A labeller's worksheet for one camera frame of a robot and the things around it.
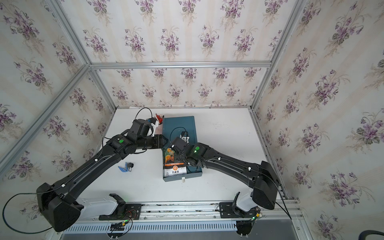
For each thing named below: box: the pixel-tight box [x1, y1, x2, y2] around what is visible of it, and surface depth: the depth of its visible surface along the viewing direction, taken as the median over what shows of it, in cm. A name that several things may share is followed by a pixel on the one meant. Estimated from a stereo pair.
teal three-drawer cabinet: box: [162, 116, 198, 145], surface depth 84 cm
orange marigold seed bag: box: [163, 147, 187, 177], surface depth 75 cm
